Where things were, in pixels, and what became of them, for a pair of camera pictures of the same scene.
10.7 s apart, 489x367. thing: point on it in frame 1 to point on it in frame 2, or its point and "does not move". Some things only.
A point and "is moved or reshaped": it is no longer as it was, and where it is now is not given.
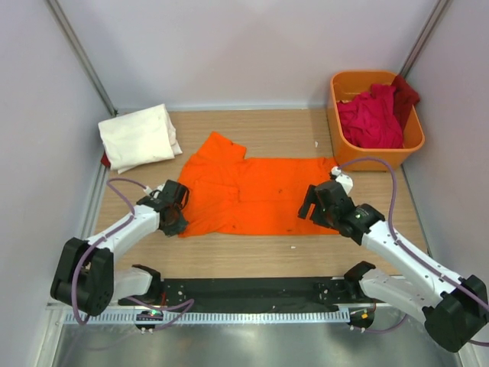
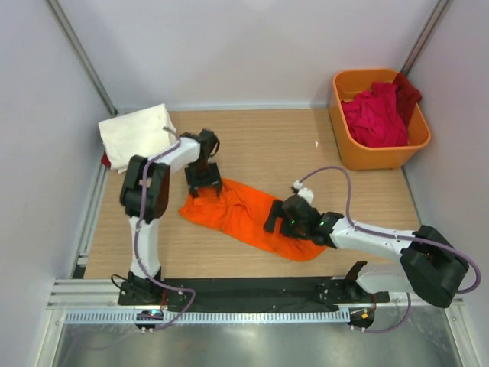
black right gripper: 312,197 to 276,212
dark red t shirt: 406,97 does not move
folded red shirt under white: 105,161 does not move
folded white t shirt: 135,140 does not move
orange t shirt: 231,194 is moved or reshaped
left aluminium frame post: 56,9 does not move
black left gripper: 178,228 to 194,184
